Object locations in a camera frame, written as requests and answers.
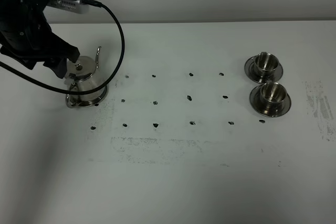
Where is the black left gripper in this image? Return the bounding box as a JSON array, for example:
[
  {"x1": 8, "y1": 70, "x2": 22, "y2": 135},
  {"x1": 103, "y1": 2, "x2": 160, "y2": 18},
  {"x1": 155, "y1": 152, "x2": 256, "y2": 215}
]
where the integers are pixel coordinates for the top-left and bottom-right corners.
[{"x1": 1, "y1": 0, "x2": 80, "y2": 79}]

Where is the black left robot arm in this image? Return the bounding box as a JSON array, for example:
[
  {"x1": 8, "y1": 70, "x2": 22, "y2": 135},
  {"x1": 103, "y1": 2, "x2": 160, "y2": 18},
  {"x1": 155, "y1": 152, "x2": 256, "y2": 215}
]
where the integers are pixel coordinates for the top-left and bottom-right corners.
[{"x1": 1, "y1": 0, "x2": 80, "y2": 78}]

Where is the stainless steel teapot tray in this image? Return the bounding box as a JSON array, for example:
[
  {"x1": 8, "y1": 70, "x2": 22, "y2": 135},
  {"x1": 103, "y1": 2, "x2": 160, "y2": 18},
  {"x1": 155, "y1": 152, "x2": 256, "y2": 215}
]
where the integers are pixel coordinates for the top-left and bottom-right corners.
[{"x1": 79, "y1": 87, "x2": 108, "y2": 107}]

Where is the far stainless steel saucer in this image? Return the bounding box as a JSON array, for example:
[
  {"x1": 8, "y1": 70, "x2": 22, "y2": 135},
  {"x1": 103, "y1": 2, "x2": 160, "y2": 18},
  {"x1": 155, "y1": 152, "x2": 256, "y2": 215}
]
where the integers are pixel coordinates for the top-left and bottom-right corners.
[{"x1": 244, "y1": 56, "x2": 284, "y2": 84}]

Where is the stainless steel saucer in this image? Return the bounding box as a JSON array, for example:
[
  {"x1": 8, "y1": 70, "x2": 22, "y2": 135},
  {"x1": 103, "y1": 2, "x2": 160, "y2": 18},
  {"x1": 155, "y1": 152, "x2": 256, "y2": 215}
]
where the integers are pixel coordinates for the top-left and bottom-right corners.
[
  {"x1": 249, "y1": 84, "x2": 291, "y2": 118},
  {"x1": 244, "y1": 56, "x2": 284, "y2": 84}
]

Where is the near stainless steel saucer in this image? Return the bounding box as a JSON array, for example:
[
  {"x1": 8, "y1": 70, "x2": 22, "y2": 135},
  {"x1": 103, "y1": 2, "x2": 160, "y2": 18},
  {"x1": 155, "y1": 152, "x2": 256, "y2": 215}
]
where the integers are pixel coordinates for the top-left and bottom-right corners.
[{"x1": 249, "y1": 84, "x2": 291, "y2": 118}]

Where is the far stainless steel teacup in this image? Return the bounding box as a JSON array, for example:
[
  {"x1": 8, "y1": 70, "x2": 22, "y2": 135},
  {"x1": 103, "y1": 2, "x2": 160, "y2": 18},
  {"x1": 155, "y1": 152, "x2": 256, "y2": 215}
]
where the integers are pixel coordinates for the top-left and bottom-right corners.
[{"x1": 254, "y1": 52, "x2": 279, "y2": 76}]

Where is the stainless steel teacup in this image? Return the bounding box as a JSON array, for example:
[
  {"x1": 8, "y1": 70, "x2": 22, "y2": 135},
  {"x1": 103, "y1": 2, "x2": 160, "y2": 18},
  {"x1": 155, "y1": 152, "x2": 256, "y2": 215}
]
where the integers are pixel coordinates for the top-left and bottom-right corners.
[
  {"x1": 260, "y1": 82, "x2": 287, "y2": 105},
  {"x1": 254, "y1": 52, "x2": 279, "y2": 76}
]

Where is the near stainless steel teacup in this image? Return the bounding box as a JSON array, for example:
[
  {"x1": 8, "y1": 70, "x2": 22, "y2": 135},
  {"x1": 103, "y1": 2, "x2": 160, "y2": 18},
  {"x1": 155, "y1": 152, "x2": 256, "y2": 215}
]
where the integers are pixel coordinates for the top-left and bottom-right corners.
[{"x1": 260, "y1": 82, "x2": 287, "y2": 105}]

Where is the black left camera cable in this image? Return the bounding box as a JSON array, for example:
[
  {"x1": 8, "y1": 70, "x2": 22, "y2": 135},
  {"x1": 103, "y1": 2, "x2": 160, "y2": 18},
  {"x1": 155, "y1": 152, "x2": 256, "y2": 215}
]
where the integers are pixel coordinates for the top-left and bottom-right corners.
[{"x1": 0, "y1": 0, "x2": 125, "y2": 95}]

